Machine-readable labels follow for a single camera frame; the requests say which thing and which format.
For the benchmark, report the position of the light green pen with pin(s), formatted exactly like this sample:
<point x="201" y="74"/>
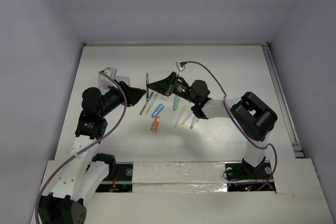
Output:
<point x="151" y="104"/>

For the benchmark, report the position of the pink tipped white marker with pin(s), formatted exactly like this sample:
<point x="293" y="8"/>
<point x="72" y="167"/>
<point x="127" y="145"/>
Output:
<point x="193" y="122"/>

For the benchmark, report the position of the black pen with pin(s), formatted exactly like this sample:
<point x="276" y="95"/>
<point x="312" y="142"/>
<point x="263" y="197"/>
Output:
<point x="146" y="103"/>

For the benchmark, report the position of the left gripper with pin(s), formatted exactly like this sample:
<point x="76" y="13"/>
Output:
<point x="125" y="94"/>

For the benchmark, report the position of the white divided container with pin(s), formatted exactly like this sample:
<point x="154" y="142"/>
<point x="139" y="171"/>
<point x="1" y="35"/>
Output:
<point x="104" y="83"/>

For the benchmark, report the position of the blue correction tape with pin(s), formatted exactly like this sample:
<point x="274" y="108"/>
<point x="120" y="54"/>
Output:
<point x="157" y="110"/>

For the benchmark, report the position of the white foam front board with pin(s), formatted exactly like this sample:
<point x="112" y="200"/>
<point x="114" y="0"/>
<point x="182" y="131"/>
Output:
<point x="298" y="198"/>

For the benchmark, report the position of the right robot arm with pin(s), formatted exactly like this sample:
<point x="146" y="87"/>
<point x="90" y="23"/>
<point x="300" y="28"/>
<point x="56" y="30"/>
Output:
<point x="253" y="118"/>

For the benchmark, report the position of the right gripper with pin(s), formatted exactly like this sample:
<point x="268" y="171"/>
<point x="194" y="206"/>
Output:
<point x="166" y="86"/>

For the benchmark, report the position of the yellow-green highlighter pen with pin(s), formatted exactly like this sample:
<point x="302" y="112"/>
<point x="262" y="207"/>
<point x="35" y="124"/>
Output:
<point x="180" y="116"/>

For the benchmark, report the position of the green ink pen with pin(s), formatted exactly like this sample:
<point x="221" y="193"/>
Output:
<point x="147" y="89"/>

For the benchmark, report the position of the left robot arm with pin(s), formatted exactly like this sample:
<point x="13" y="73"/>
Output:
<point x="81" y="175"/>

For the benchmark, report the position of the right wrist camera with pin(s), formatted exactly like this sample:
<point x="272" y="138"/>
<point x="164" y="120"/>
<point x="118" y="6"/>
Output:
<point x="181" y="67"/>

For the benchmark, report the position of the orange correction tape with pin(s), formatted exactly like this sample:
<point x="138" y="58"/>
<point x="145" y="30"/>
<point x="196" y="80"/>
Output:
<point x="155" y="124"/>

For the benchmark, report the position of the green correction tape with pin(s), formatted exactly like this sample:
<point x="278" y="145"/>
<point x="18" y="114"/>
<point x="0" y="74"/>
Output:
<point x="176" y="102"/>

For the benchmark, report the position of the yellow tipped marker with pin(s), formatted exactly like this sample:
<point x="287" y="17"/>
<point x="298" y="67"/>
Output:
<point x="187" y="117"/>

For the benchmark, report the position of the aluminium side rail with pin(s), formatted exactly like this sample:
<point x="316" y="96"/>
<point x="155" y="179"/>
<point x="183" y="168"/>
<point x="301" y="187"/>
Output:
<point x="296" y="145"/>

